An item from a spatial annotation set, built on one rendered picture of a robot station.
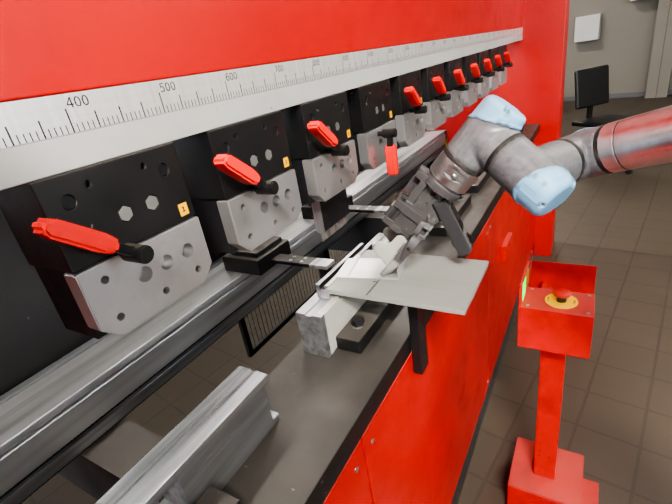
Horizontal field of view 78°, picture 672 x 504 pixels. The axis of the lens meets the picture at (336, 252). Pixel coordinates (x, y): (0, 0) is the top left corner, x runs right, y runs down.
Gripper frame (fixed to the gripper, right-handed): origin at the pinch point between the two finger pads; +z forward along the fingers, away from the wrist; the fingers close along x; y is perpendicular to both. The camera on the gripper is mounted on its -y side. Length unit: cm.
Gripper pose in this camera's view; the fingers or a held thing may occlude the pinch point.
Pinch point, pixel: (391, 265)
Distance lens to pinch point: 84.3
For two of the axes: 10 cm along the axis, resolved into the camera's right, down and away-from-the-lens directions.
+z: -4.8, 6.8, 5.5
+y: -8.1, -5.9, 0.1
